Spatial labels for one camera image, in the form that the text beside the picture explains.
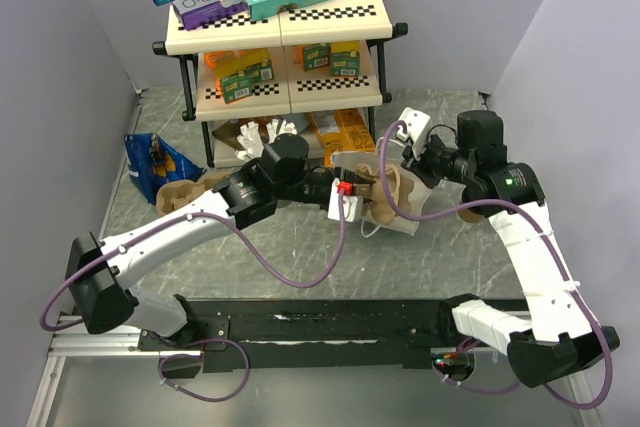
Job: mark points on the orange snack bag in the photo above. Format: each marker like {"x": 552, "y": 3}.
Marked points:
{"x": 341, "y": 131}

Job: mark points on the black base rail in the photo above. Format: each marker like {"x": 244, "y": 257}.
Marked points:
{"x": 294, "y": 333}

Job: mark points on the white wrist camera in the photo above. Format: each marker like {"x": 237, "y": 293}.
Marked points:
{"x": 414, "y": 130}
{"x": 342, "y": 205}

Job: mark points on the green box behind left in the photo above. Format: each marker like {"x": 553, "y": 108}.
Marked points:
{"x": 260, "y": 71}

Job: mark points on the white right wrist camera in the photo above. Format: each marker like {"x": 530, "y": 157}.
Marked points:
{"x": 414, "y": 130}

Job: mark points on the green box right shelf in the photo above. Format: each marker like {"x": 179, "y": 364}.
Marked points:
{"x": 314, "y": 56}

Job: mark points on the orange box left shelf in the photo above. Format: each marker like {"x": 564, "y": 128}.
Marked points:
{"x": 225, "y": 63}

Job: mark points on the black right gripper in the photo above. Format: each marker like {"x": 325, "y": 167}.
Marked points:
{"x": 418, "y": 166}

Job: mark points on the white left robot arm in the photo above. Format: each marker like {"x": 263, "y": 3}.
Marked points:
{"x": 105, "y": 276}

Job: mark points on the green box front left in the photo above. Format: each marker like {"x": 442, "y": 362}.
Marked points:
{"x": 236, "y": 87}

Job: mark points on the wrapped white straws bundle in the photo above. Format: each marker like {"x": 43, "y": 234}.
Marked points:
{"x": 254, "y": 136}

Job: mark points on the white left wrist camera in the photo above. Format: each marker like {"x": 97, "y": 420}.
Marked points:
{"x": 342, "y": 205}

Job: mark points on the brown cardboard cup carrier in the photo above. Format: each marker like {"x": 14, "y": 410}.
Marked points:
{"x": 177, "y": 194}

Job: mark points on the blue chips bag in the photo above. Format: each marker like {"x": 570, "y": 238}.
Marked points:
{"x": 153, "y": 163}

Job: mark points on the light blue paper bag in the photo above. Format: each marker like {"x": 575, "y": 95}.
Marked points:
{"x": 406, "y": 190}

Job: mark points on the brown paper coffee cup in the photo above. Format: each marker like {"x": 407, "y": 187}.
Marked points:
{"x": 469, "y": 216}

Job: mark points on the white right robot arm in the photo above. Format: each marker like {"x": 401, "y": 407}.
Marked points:
{"x": 562, "y": 335}

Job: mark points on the yellow green box right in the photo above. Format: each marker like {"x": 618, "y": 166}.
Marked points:
{"x": 345, "y": 58}

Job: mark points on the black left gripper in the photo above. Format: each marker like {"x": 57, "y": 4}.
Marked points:
{"x": 348, "y": 176}

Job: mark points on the cream two-tier shelf rack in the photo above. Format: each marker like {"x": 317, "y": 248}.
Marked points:
{"x": 292, "y": 90}

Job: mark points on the purple toothpaste box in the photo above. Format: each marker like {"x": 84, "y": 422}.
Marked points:
{"x": 210, "y": 1}

